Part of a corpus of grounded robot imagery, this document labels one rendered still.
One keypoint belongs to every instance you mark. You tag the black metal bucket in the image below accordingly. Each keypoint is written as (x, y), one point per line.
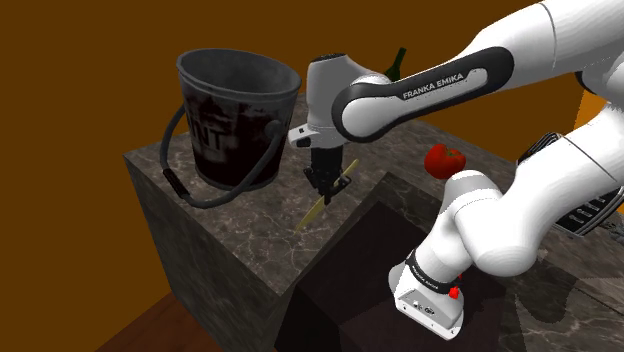
(234, 122)

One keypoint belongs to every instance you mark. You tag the dark green glass bottle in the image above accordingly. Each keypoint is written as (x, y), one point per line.
(396, 69)

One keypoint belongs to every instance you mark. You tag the yellow pencil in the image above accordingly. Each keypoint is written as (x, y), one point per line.
(312, 212)

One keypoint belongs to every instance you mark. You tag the black slotted appliance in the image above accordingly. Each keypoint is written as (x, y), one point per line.
(591, 214)

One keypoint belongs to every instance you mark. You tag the red tomato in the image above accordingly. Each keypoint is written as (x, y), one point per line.
(441, 161)

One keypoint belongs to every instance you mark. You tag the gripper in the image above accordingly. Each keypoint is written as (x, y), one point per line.
(326, 163)

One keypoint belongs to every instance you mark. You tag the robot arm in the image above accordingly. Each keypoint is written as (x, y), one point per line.
(512, 219)

